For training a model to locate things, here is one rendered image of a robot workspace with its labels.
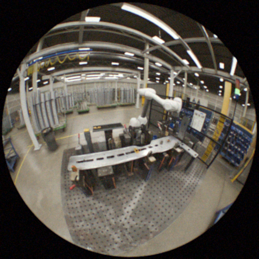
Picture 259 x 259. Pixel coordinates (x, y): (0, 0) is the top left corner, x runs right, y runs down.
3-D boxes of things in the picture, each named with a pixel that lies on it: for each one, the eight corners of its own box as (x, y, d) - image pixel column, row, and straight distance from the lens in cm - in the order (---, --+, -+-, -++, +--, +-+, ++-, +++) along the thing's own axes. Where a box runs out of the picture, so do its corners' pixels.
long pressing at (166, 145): (66, 173, 83) (66, 172, 82) (70, 156, 97) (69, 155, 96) (182, 143, 124) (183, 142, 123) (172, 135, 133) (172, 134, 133)
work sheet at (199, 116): (200, 132, 144) (206, 113, 138) (189, 126, 151) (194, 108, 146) (200, 132, 146) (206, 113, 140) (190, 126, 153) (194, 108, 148)
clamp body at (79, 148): (84, 171, 115) (73, 150, 90) (84, 165, 122) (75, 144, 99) (91, 170, 112) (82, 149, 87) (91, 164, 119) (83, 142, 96)
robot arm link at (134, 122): (127, 128, 160) (127, 117, 150) (134, 125, 169) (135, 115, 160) (132, 132, 148) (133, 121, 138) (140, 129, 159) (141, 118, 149)
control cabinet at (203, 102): (186, 117, 798) (191, 90, 787) (188, 116, 848) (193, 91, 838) (202, 124, 764) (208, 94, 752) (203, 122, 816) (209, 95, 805)
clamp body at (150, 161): (144, 182, 99) (150, 163, 71) (139, 174, 104) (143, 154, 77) (150, 179, 103) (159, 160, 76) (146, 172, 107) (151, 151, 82)
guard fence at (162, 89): (163, 133, 358) (171, 84, 324) (161, 134, 347) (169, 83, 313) (143, 122, 438) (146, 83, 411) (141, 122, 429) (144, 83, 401)
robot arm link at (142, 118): (134, 123, 169) (141, 121, 182) (139, 128, 160) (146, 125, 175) (143, 86, 136) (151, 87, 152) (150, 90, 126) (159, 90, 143)
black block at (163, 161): (158, 174, 109) (166, 159, 87) (154, 168, 113) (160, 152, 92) (163, 172, 113) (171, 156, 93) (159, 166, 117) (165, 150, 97)
